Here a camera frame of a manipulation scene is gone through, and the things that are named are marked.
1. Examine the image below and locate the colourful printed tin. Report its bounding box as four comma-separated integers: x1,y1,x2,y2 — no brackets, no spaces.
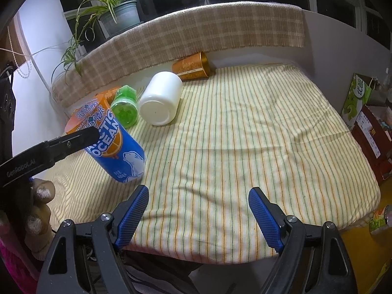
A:
368,205,392,246

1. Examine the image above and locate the blue and orange drink can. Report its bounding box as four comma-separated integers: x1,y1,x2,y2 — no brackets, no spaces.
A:
66,96,145,184

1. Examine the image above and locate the beige plaid blanket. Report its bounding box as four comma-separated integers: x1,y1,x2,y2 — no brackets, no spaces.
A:
50,2,306,106

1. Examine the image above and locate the red carton box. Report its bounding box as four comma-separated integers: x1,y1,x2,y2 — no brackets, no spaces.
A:
351,105,392,186

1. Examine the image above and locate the green plastic bottle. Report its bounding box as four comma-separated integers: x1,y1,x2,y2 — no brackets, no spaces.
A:
110,85,139,129

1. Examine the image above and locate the black hanging bag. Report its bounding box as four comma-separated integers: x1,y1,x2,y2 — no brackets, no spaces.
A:
0,61,16,163

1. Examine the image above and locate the orange printed packet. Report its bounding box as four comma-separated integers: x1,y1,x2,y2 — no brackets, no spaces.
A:
94,86,122,103

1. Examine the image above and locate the striped yellow bed sheet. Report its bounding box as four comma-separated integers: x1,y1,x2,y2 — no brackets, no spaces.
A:
46,63,382,265

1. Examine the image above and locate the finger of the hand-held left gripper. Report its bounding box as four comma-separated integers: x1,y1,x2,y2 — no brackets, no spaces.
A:
45,127,100,163

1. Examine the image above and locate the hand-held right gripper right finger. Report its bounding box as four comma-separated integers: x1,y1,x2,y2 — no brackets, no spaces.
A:
248,187,359,294

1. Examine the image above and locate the person's left hand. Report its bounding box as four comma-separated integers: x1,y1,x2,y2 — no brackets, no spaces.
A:
25,178,56,261

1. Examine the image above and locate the gold orange cup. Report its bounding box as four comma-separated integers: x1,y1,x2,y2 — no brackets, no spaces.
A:
171,51,212,82

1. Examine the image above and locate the white plastic jar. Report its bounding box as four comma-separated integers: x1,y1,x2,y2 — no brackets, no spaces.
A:
138,71,184,126

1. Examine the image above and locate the green carton box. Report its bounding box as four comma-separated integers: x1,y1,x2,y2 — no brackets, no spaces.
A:
341,73,373,130

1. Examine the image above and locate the dark cloth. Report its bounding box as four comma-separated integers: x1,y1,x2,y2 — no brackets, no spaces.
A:
122,249,204,294

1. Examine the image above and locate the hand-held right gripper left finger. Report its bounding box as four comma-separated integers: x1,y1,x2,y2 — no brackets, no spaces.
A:
36,184,149,294

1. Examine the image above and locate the spider plant in grey pot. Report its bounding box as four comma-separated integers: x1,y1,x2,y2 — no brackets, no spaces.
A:
51,0,170,78

